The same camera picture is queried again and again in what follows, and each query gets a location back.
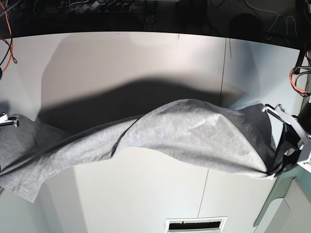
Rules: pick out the grey t-shirt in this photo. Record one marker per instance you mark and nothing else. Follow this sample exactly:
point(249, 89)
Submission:
point(191, 131)

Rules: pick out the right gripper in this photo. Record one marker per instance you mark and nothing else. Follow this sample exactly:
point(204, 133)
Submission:
point(5, 120)

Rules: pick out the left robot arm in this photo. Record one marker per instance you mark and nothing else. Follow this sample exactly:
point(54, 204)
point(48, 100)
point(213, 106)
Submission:
point(300, 81)

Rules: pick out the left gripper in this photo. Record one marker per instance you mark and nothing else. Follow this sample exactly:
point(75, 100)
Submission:
point(294, 147)

